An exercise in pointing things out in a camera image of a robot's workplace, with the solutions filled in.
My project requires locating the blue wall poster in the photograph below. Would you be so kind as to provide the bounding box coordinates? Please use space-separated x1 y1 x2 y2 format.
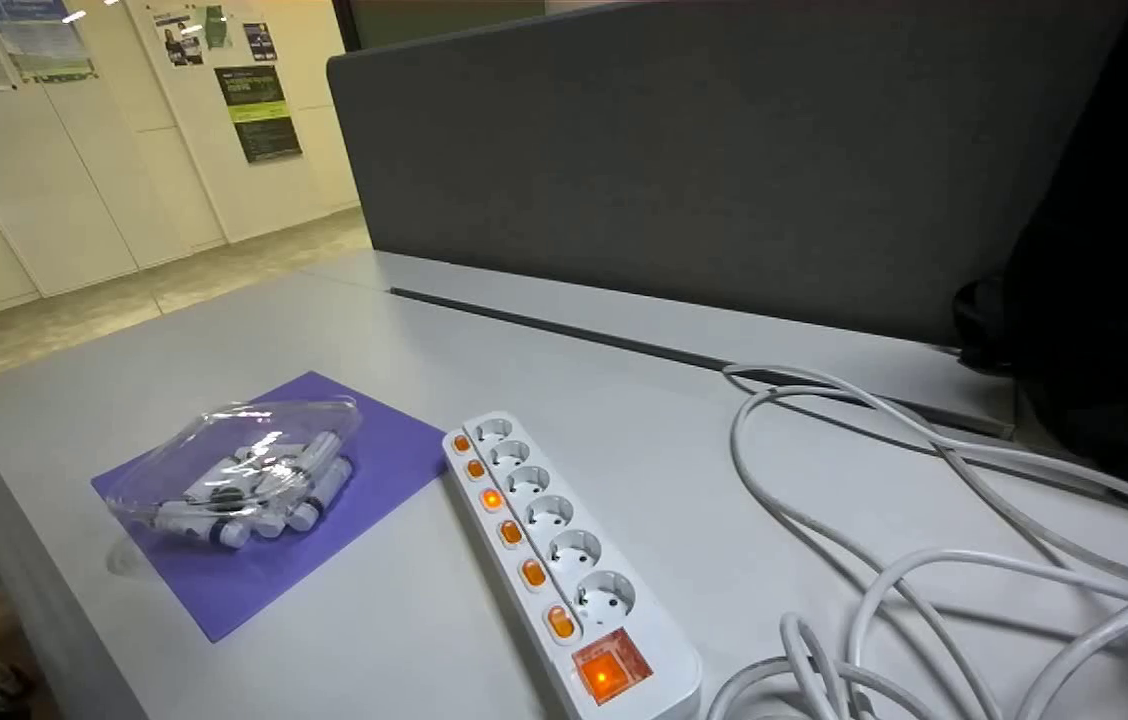
0 0 95 83

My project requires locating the white extension cord power strip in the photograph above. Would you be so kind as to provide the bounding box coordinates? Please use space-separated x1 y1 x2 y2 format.
438 411 703 720

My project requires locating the clear bag of white parts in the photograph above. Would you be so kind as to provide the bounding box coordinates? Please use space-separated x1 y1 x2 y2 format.
102 401 358 552

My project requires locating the dark green wall poster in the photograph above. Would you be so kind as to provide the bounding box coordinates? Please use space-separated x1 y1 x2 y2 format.
214 63 300 163

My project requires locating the small photo wall poster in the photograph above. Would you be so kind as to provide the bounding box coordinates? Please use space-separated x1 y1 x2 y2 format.
155 11 205 67

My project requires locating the grey desk divider panel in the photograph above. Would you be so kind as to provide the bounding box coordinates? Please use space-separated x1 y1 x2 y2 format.
327 0 1128 342

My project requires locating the white power strip cable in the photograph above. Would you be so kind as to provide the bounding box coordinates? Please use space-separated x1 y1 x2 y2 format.
701 359 1128 720

